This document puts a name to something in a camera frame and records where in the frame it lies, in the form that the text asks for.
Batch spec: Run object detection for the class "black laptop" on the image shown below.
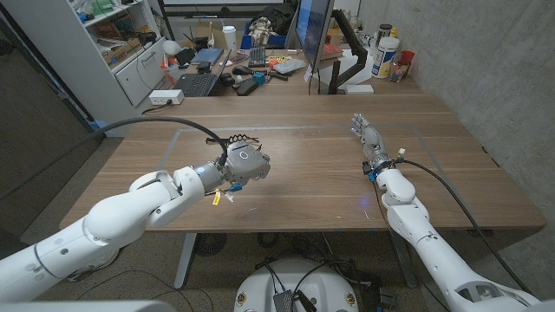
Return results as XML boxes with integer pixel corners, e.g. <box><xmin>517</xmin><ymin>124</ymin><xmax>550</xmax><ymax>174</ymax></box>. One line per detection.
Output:
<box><xmin>173</xmin><ymin>49</ymin><xmax>233</xmax><ymax>98</ymax></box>

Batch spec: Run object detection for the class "small grey keyboard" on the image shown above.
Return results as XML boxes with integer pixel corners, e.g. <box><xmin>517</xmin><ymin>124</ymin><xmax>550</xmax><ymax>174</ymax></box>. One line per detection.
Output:
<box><xmin>272</xmin><ymin>58</ymin><xmax>307</xmax><ymax>75</ymax></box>

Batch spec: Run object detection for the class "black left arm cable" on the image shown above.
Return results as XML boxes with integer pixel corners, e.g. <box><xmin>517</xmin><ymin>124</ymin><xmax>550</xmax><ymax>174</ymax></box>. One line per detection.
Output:
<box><xmin>0</xmin><ymin>114</ymin><xmax>230</xmax><ymax>200</ymax></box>

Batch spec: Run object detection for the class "white robot torso edge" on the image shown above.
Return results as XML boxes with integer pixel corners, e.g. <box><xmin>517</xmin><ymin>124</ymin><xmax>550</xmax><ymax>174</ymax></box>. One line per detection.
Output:
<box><xmin>0</xmin><ymin>300</ymin><xmax>177</xmax><ymax>312</ymax></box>

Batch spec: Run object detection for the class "grey table leg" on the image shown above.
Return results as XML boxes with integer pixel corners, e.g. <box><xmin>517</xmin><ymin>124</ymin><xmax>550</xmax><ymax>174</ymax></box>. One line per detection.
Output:
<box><xmin>388</xmin><ymin>229</ymin><xmax>418</xmax><ymax>289</ymax></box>
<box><xmin>173</xmin><ymin>232</ymin><xmax>199</xmax><ymax>290</ymax></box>

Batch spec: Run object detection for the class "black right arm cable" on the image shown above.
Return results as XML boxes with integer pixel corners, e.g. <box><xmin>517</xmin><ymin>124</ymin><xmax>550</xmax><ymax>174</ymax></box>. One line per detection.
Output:
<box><xmin>396</xmin><ymin>159</ymin><xmax>533</xmax><ymax>296</ymax></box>

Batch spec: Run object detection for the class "black oval case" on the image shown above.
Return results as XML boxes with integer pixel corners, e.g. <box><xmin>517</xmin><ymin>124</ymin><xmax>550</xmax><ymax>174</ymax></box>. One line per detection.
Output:
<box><xmin>236</xmin><ymin>79</ymin><xmax>259</xmax><ymax>97</ymax></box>

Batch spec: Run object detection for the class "white tumbler cup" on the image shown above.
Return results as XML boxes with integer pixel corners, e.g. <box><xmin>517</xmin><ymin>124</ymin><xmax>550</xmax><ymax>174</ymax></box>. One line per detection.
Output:
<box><xmin>221</xmin><ymin>24</ymin><xmax>238</xmax><ymax>51</ymax></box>

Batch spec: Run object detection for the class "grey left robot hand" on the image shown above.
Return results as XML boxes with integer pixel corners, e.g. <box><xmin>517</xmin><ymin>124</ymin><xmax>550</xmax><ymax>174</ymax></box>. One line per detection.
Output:
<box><xmin>216</xmin><ymin>142</ymin><xmax>272</xmax><ymax>188</ymax></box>

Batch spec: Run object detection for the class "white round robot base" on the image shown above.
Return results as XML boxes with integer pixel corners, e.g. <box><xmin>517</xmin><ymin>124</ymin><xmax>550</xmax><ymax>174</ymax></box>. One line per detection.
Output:
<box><xmin>233</xmin><ymin>258</ymin><xmax>360</xmax><ymax>312</ymax></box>

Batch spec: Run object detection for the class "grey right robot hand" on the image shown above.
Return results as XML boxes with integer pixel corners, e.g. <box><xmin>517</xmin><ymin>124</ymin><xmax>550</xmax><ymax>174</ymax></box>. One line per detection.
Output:
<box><xmin>349</xmin><ymin>113</ymin><xmax>391</xmax><ymax>172</ymax></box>

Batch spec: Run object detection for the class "red book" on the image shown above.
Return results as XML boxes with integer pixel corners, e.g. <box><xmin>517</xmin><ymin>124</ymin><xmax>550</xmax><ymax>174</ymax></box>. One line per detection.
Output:
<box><xmin>320</xmin><ymin>42</ymin><xmax>344</xmax><ymax>61</ymax></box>

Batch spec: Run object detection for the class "white sneaker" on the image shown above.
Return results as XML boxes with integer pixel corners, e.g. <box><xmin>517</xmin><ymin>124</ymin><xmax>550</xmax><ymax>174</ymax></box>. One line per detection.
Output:
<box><xmin>67</xmin><ymin>249</ymin><xmax>121</xmax><ymax>283</ymax></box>

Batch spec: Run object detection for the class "black jacket pile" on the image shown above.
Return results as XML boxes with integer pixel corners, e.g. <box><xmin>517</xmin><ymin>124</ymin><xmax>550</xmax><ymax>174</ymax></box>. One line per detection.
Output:
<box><xmin>247</xmin><ymin>3</ymin><xmax>298</xmax><ymax>36</ymax></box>

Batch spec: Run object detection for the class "white canister blue label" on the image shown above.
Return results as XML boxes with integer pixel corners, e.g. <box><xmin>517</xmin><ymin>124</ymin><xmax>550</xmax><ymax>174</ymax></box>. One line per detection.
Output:
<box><xmin>371</xmin><ymin>36</ymin><xmax>401</xmax><ymax>80</ymax></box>

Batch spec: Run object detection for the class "blue notebook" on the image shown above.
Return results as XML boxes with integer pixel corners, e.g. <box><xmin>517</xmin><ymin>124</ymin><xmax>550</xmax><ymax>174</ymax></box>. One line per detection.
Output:
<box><xmin>190</xmin><ymin>47</ymin><xmax>225</xmax><ymax>65</ymax></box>

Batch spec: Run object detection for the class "white shelf cabinet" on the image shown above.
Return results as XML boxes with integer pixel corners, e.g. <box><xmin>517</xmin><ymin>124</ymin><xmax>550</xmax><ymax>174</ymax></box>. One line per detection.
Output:
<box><xmin>0</xmin><ymin>0</ymin><xmax>168</xmax><ymax>138</ymax></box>

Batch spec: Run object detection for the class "round black floor fan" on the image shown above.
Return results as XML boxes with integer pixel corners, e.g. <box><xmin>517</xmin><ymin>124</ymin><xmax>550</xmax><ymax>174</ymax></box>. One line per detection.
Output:
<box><xmin>193</xmin><ymin>232</ymin><xmax>228</xmax><ymax>257</ymax></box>

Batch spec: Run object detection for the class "blue storage bin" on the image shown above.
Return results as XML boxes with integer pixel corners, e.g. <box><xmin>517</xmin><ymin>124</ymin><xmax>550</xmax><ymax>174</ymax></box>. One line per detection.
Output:
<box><xmin>240</xmin><ymin>22</ymin><xmax>287</xmax><ymax>50</ymax></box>

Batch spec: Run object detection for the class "white power strip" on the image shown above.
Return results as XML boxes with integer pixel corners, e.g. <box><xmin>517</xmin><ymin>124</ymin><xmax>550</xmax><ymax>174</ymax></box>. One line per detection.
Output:
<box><xmin>148</xmin><ymin>88</ymin><xmax>185</xmax><ymax>106</ymax></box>

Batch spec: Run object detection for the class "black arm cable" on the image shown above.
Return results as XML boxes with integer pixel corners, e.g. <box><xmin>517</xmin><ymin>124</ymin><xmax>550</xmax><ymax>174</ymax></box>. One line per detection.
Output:
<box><xmin>0</xmin><ymin>114</ymin><xmax>230</xmax><ymax>200</ymax></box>
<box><xmin>396</xmin><ymin>159</ymin><xmax>533</xmax><ymax>296</ymax></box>

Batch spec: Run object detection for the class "flat white box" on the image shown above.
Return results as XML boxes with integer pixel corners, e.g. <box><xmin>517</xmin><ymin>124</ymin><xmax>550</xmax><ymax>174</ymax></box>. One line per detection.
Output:
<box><xmin>345</xmin><ymin>83</ymin><xmax>375</xmax><ymax>95</ymax></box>

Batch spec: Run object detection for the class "computer monitor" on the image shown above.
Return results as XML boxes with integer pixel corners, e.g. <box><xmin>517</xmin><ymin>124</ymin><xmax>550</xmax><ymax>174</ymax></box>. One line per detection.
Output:
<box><xmin>294</xmin><ymin>0</ymin><xmax>335</xmax><ymax>73</ymax></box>

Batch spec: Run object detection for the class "black framed wall screen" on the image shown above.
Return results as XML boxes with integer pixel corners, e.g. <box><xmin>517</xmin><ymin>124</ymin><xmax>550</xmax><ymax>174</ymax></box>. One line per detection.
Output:
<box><xmin>156</xmin><ymin>0</ymin><xmax>300</xmax><ymax>21</ymax></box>

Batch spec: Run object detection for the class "black keyboard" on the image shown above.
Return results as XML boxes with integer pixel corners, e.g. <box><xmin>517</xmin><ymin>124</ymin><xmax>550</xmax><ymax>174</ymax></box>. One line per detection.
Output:
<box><xmin>248</xmin><ymin>45</ymin><xmax>266</xmax><ymax>68</ymax></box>

